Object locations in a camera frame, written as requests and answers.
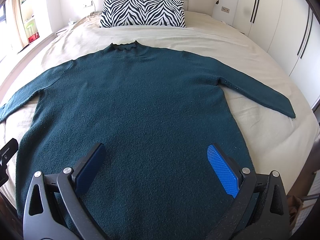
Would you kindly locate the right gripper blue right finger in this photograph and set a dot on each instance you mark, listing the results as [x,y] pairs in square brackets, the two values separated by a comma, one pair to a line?
[227,170]

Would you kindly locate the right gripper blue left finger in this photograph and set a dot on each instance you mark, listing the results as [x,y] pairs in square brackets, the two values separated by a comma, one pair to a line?
[87,168]

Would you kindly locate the dark teal knit sweater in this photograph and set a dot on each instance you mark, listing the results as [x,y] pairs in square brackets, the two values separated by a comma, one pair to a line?
[156,110]

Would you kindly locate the cream bed sheet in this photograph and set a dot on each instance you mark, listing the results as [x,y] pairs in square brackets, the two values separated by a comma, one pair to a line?
[274,141]

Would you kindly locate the red box on shelf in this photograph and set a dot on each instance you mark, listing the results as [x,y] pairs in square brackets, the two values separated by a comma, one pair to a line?
[33,37]

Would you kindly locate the zebra print pillow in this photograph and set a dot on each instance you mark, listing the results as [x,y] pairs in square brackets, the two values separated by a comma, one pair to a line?
[117,13]

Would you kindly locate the wall power socket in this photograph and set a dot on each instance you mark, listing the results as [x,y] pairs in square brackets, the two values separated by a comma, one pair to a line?
[224,9]

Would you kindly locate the white wardrobe with black handles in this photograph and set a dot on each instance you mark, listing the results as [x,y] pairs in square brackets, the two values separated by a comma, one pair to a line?
[288,31]

